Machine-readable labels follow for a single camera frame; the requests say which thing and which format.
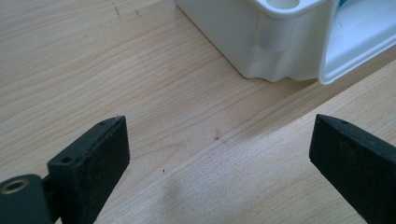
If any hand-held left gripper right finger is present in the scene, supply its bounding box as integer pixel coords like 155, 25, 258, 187
308, 113, 396, 224

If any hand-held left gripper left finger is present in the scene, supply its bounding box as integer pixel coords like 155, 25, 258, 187
46, 115, 132, 224

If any white plastic bin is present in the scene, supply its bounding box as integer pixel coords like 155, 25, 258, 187
173, 0, 396, 86

